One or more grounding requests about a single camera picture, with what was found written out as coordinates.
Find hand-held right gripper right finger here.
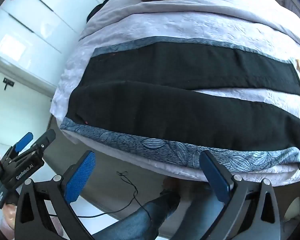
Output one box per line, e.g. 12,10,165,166
199,150,282,240

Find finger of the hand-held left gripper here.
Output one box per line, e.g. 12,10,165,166
30,129,56,153
5,132,34,161

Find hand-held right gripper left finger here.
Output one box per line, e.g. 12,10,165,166
15,150,100,240

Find black pants with patterned lining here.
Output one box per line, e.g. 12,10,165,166
60,37,300,178

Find person's left hand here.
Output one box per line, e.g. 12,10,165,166
2,202,18,230

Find grey bed base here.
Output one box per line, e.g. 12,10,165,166
46,115,215,217

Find person's dark shoe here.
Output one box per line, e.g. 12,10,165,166
159,189,182,219

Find black door hardware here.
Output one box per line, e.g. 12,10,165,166
2,77,15,90

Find person's leg in jeans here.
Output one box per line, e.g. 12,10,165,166
91,194,215,240

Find white round object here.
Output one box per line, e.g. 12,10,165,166
284,197,300,222

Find white wardrobe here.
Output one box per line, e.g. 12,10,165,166
0,0,109,88

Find grey plain blanket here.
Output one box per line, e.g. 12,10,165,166
79,0,300,43

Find lilac embossed blanket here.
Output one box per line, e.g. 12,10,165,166
51,4,300,183

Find black cable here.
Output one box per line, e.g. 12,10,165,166
76,171,152,218

